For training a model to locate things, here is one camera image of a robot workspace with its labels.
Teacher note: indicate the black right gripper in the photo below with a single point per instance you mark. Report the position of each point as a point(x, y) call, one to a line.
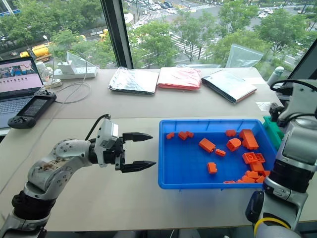
point(274, 110)

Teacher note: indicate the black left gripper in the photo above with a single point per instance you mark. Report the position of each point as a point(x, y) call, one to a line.
point(115, 156)

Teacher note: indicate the large orange block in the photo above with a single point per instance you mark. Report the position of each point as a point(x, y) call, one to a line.
point(206, 144)

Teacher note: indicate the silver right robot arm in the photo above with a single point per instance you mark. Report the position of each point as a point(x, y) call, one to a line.
point(292, 158)

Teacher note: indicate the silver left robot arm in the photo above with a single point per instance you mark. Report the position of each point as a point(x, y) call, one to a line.
point(49, 166)

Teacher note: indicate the green plastic bin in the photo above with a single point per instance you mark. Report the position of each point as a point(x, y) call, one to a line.
point(272, 129)

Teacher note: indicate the clear tape piece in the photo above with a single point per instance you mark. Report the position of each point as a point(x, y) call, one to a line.
point(263, 105)

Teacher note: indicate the white bottle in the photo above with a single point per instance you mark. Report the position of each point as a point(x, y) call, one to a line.
point(275, 76)

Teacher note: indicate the blue plastic tray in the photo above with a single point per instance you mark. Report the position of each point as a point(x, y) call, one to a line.
point(183, 163)

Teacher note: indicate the orange rounded plastic toy brick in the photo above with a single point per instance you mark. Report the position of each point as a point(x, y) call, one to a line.
point(234, 144)

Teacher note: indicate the blue white packet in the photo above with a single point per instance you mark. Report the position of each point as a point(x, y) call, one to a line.
point(227, 85)

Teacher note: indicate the clear zip bag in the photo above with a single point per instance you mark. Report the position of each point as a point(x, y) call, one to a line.
point(244, 55)

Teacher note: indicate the silver packet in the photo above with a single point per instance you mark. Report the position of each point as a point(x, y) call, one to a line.
point(133, 80)

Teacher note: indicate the red packet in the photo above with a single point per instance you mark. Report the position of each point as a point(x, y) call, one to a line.
point(179, 78)

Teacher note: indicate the white power strip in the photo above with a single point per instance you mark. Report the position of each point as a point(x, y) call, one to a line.
point(79, 72)

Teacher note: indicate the small white adapter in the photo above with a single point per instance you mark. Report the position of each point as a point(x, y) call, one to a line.
point(56, 82)

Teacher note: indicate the white charger plug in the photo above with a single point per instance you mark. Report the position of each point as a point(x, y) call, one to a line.
point(65, 66)

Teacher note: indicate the black handheld controller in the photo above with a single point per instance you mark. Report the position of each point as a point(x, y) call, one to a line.
point(32, 107)

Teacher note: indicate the grey laptop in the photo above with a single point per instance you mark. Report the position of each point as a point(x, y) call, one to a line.
point(17, 84)

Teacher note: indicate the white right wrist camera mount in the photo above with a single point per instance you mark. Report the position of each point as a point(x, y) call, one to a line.
point(285, 115)

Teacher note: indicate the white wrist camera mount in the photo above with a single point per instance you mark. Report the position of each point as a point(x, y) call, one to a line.
point(285, 115)
point(105, 134)

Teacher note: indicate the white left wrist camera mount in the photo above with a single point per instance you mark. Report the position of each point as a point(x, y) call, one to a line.
point(105, 134)

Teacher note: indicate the black slanted window frame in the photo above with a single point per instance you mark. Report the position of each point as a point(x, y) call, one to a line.
point(307, 62)

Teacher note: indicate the black window post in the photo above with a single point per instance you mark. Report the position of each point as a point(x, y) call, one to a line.
point(116, 34)

